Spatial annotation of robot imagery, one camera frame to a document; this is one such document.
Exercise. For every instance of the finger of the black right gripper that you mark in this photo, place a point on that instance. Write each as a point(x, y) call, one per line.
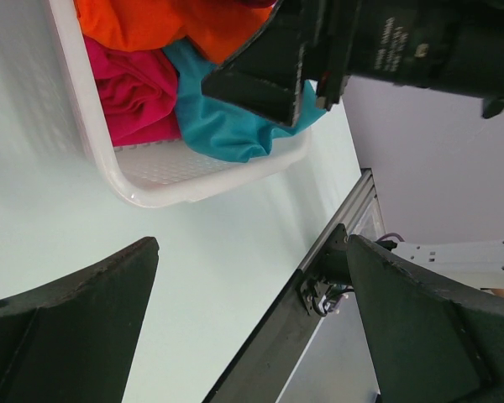
point(265, 75)

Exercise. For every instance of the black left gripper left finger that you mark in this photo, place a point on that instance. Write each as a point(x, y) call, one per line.
point(74, 339)

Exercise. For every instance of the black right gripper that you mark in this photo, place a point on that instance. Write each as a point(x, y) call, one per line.
point(446, 46)

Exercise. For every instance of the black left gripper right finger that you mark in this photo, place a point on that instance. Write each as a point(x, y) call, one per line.
point(431, 339)

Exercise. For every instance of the orange t-shirt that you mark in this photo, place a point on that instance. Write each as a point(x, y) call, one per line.
point(216, 27)

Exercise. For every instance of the red t-shirt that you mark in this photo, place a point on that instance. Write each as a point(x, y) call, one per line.
point(138, 93)

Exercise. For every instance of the white plastic laundry basket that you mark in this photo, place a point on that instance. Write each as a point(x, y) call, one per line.
point(150, 175)

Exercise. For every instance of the teal t-shirt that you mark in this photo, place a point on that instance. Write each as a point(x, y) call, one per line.
point(220, 130)

